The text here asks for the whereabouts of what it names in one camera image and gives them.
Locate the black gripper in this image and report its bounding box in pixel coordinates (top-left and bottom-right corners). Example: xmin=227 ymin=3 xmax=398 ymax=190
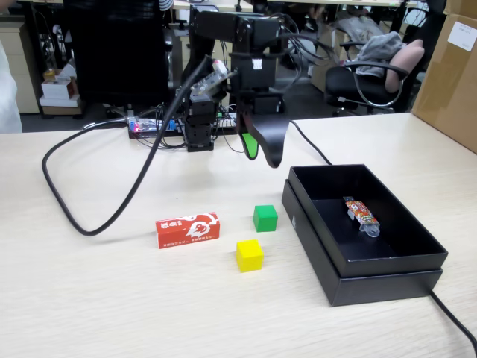
xmin=233 ymin=88 xmax=291 ymax=169

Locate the green wooden cube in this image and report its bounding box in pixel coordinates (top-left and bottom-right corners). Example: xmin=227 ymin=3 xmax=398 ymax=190
xmin=253 ymin=204 xmax=279 ymax=233

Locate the yellow wooden cube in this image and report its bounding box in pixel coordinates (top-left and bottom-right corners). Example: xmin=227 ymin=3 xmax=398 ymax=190
xmin=235 ymin=239 xmax=265 ymax=273

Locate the orange-red printed carton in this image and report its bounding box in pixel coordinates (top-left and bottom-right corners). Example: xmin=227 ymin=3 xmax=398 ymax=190
xmin=155 ymin=211 xmax=221 ymax=250

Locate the brown cardboard box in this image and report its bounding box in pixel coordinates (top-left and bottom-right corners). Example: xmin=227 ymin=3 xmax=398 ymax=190
xmin=311 ymin=25 xmax=358 ymax=93

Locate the black cardboard box tray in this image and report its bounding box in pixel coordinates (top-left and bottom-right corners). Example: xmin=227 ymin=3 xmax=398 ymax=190
xmin=288 ymin=163 xmax=449 ymax=279

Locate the black rectangular box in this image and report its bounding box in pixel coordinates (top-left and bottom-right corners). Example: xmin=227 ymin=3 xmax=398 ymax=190
xmin=281 ymin=178 xmax=444 ymax=307

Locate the large labelled cardboard box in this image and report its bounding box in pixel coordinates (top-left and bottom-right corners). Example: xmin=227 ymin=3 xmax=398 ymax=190
xmin=411 ymin=13 xmax=477 ymax=154

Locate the flat white box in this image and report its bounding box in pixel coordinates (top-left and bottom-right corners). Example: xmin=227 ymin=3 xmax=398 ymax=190
xmin=39 ymin=95 xmax=82 ymax=109

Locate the open white cardboard box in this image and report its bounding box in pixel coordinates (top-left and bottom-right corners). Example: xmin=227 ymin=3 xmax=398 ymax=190
xmin=40 ymin=63 xmax=80 ymax=100

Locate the plain cardboard box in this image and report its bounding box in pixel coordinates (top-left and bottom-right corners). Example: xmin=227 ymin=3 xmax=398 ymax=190
xmin=443 ymin=0 xmax=477 ymax=16

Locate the black office chair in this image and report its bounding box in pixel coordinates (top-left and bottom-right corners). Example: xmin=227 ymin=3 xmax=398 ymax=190
xmin=324 ymin=35 xmax=428 ymax=115

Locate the electronics controller board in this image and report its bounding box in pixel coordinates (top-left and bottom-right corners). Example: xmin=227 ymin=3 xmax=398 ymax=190
xmin=126 ymin=115 xmax=180 ymax=139

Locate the orange wrapped candy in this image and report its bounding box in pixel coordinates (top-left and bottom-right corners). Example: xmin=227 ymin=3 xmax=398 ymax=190
xmin=342 ymin=195 xmax=381 ymax=239

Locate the grey cloth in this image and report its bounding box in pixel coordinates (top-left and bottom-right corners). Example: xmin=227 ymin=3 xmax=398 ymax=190
xmin=353 ymin=31 xmax=405 ymax=78

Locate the pink cushion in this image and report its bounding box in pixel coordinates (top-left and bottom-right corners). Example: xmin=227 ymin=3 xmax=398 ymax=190
xmin=385 ymin=39 xmax=426 ymax=93

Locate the black computer monitor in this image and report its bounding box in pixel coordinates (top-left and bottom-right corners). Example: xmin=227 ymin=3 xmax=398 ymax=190
xmin=63 ymin=0 xmax=171 ymax=107

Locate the beige drawer cabinet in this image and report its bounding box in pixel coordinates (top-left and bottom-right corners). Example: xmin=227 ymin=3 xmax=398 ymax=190
xmin=0 ymin=21 xmax=41 ymax=115

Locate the person in white clothing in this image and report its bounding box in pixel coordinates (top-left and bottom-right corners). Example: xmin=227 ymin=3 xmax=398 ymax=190
xmin=0 ymin=39 xmax=23 ymax=134

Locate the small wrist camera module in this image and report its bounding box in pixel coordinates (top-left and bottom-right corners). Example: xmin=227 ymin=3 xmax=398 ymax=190
xmin=189 ymin=58 xmax=229 ymax=105

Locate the thick black camera cable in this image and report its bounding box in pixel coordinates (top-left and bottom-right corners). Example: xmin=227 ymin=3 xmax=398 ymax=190
xmin=41 ymin=54 xmax=212 ymax=237

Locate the black power cable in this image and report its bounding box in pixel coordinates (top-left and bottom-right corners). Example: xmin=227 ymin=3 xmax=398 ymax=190
xmin=288 ymin=119 xmax=477 ymax=350

